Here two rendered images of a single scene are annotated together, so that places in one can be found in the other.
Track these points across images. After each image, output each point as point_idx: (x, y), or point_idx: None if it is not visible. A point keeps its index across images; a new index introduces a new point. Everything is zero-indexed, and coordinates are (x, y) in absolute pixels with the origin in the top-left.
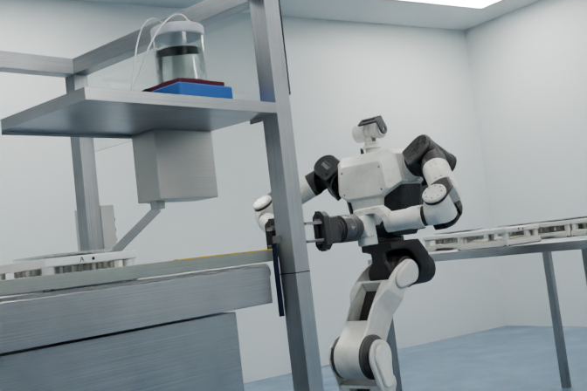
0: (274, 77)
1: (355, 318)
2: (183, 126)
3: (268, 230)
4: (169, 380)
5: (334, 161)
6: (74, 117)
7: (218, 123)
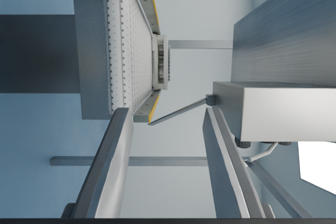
0: None
1: None
2: (297, 67)
3: (206, 145)
4: None
5: None
6: (238, 59)
7: (327, 34)
